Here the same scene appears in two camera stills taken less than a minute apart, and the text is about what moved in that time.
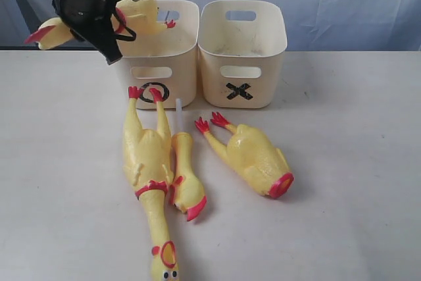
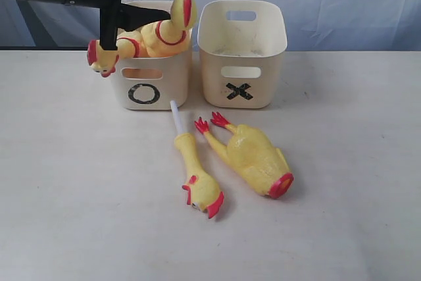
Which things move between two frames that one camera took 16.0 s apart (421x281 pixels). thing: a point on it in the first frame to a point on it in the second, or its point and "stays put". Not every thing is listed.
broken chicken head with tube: x=187 y=193 to x=202 y=192
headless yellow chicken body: x=258 y=161 stays put
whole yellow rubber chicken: x=148 y=158 to x=171 y=37
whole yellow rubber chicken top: x=138 y=17 to x=150 y=40
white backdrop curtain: x=328 y=7 stays put
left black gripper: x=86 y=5 to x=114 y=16
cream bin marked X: x=242 y=44 stays put
